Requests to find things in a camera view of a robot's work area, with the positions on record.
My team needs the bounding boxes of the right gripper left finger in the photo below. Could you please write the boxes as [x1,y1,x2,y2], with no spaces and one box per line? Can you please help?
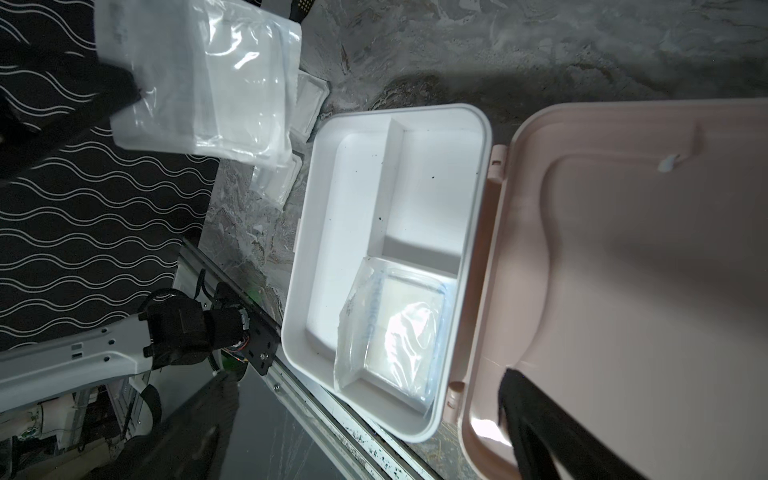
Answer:
[86,373,239,480]

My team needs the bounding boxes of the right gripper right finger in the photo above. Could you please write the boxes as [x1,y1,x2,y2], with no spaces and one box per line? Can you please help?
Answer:
[498,369,643,479]

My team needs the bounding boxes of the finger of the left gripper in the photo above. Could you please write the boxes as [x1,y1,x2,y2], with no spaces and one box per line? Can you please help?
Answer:
[1,59,140,180]

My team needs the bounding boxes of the white gauze packet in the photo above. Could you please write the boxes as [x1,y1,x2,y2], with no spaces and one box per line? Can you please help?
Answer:
[94,1,302,168]
[290,70,330,143]
[250,154,302,210]
[333,256,456,414]

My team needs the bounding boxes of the pink first aid box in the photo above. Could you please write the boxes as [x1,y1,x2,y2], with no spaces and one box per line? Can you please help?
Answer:
[440,98,767,479]

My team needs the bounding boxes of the white tray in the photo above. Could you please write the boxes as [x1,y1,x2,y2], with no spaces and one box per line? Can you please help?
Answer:
[281,104,492,443]

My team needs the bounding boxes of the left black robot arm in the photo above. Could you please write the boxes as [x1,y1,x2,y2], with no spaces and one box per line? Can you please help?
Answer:
[1,56,240,413]

